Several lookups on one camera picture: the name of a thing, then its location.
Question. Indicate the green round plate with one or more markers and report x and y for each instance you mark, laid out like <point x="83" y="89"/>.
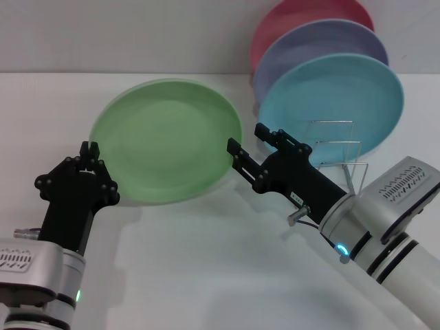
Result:
<point x="165" y="141"/>

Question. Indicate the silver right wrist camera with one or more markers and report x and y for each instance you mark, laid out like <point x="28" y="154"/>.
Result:
<point x="402" y="185"/>

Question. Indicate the light blue round plate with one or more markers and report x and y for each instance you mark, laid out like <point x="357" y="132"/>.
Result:
<point x="326" y="93"/>

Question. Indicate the red round plate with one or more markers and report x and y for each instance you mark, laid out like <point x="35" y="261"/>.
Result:
<point x="275" y="27"/>

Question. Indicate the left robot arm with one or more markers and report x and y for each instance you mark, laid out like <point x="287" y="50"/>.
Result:
<point x="70" y="275"/>

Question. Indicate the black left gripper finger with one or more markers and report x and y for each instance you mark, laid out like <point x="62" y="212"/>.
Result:
<point x="95" y="154"/>
<point x="85" y="154"/>

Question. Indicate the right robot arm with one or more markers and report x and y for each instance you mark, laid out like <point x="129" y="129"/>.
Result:
<point x="412" y="275"/>

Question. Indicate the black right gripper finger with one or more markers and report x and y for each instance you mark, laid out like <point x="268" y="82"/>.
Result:
<point x="278" y="141"/>
<point x="245" y="165"/>

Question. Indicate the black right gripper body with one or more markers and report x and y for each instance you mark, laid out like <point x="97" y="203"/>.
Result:
<point x="302" y="178"/>

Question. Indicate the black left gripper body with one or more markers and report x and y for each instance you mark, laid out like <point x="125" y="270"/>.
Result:
<point x="72" y="196"/>

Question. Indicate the purple round plate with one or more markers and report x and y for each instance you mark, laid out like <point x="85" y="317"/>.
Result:
<point x="292" y="51"/>

